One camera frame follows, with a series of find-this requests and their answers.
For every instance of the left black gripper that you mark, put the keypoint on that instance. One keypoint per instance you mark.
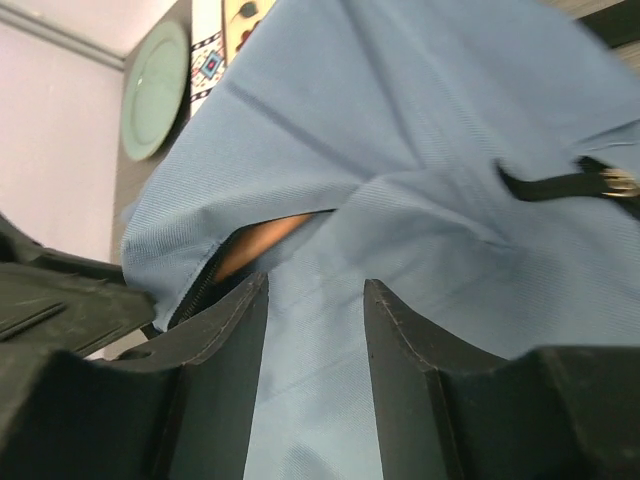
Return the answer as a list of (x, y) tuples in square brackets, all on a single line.
[(55, 298)]

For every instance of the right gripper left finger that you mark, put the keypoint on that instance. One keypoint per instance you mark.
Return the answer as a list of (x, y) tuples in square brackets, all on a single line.
[(179, 406)]

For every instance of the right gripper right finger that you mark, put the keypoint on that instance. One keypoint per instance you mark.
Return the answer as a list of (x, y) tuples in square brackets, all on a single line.
[(448, 410)]

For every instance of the blue student backpack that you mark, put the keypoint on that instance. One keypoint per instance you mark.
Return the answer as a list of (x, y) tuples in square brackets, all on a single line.
[(392, 122)]

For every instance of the green round plate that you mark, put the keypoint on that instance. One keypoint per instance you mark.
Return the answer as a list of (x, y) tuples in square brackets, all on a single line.
[(154, 90)]

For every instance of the white patterned placemat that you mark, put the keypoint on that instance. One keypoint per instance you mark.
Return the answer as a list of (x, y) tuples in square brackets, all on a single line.
[(207, 50)]

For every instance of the square floral plate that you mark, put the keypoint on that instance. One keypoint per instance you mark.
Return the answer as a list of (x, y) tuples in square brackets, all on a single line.
[(239, 20)]

